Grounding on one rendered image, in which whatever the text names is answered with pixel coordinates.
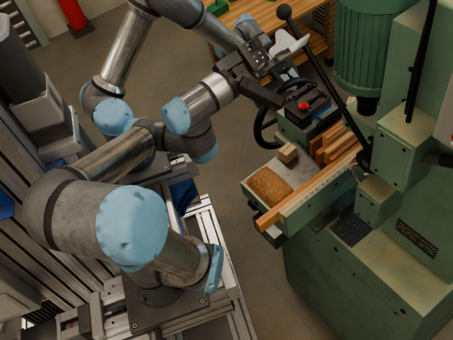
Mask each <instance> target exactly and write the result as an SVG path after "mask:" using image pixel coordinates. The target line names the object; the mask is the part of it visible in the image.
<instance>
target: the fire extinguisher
mask: <svg viewBox="0 0 453 340"><path fill-rule="evenodd" d="M57 1H58V3H59V5H60V7H61V9H62V11H63V13H64V14H65V17H66V18H67V21H68V22H69V24H68V25H67V27H68V29H69V31H70V32H71V33H72V35H73V36H74V38H75V39H76V40H77V39H79V38H81V37H83V36H85V35H87V34H89V33H91V32H93V31H95V28H94V26H93V24H92V23H91V22H90V20H89V19H88V18H87V17H86V16H85V15H84V13H83V11H82V9H81V7H80V5H79V3H78V1H77V0H57Z"/></svg>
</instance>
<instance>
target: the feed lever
mask: <svg viewBox="0 0 453 340"><path fill-rule="evenodd" d="M291 15H292V8H291V6H290V5H289V4H287V3H282V4H280V5H279V6H278V7H277V9H276V16H277V17H278V18H279V19H280V20H285V21H286V22H287V24H288V25H289V28H290V29H291V30H292V32H293V34H294V35H295V37H296V39H297V40H299V39H300V38H302V37H303V36H302V34H301V33H300V31H299V29H298V27H297V26H296V24H295V23H294V21H293V19H292V17H291ZM302 49H303V50H304V52H305V54H306V55H307V57H308V58H309V60H310V61H311V64H312V65H313V66H314V68H315V70H316V72H317V73H318V75H319V77H320V78H321V79H322V82H323V83H324V85H325V86H326V88H327V89H328V91H329V93H330V94H331V96H332V98H333V99H334V101H335V103H336V104H337V106H338V108H339V109H340V111H341V112H342V114H343V115H344V118H345V119H346V121H347V122H348V124H349V125H350V127H351V129H352V130H353V132H354V134H355V135H356V137H357V139H358V140H359V142H360V143H361V145H362V147H363V149H362V150H360V151H359V152H358V153H357V154H356V160H357V163H358V165H359V166H360V168H362V170H364V171H365V172H367V173H370V174H374V172H373V171H371V170H370V169H369V168H370V163H371V155H372V150H373V142H371V143H369V144H368V143H367V141H366V139H365V138H364V136H363V134H362V133H361V131H360V129H359V128H358V126H357V124H356V123H355V121H354V119H353V118H352V117H351V114H350V113H349V111H348V110H347V108H346V107H345V105H344V103H343V102H342V100H341V98H340V97H339V95H338V93H337V91H336V90H335V88H334V87H333V85H332V83H331V82H330V80H329V79H328V77H327V75H326V73H325V72H324V70H323V69H322V67H321V65H320V64H319V62H318V60H317V59H316V57H315V55H314V54H313V52H312V51H311V49H310V48H309V45H308V44H307V43H306V45H304V46H303V47H302Z"/></svg>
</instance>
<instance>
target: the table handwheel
mask: <svg viewBox="0 0 453 340"><path fill-rule="evenodd" d="M307 83H310V84H311V83H313V82H312V81H311V80H310V79H308V78H304V77H296V78H291V79H289V80H287V81H285V82H283V83H282V84H280V85H279V86H277V87H276V88H275V89H274V90H273V92H275V93H277V94H279V95H281V94H282V93H283V92H285V91H286V90H288V89H289V88H292V87H294V86H297V88H296V90H297V89H300V88H301V87H303V86H304V85H306V84H307ZM296 90H295V91H296ZM267 111H268V108H267V107H265V106H263V105H261V107H260V108H259V111H258V113H257V115H256V117H255V121H254V125H253V135H254V138H255V141H256V142H257V144H258V145H259V146H260V147H262V148H265V149H268V150H273V149H277V148H280V147H282V145H280V144H279V143H278V142H277V141H275V142H267V141H265V140H264V139H263V137H262V130H264V129H266V128H267V127H269V126H271V125H273V124H275V123H277V122H278V121H277V115H276V117H275V118H274V119H272V120H271V121H269V122H267V123H265V124H263V120H264V118H265V115H266V113H267ZM262 124H263V125H262Z"/></svg>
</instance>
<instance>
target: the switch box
mask: <svg viewBox="0 0 453 340"><path fill-rule="evenodd" d="M452 134H453V71H452V75H451V78H450V81H449V84H448V88H447V91H446V94H445V97H444V101H443V103H442V108H441V110H440V114H439V117H438V119H437V123H436V126H435V129H434V132H433V137H434V138H435V139H436V140H438V141H440V142H441V143H443V144H445V145H446V146H448V147H450V148H451V149H453V145H451V144H450V143H451V141H452V139H451V135H452Z"/></svg>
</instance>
